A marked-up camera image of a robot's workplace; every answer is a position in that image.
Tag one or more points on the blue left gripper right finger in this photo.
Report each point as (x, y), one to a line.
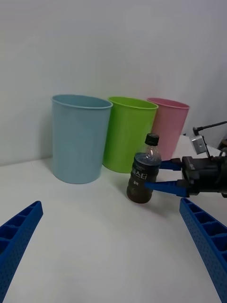
(208, 239)

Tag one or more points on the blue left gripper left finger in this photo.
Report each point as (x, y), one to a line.
(19, 234)

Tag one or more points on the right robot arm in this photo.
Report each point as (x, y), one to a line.
(199, 143)

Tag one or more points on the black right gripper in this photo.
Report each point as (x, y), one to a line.
(203, 172)

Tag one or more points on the dark drink bottle black label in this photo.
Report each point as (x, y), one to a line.
(143, 175)

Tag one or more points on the green plastic bin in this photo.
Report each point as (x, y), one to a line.
(127, 132)

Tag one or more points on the pale blue plastic bin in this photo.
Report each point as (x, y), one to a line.
(78, 142)

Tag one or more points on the pink plastic bin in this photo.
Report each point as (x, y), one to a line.
(169, 123)

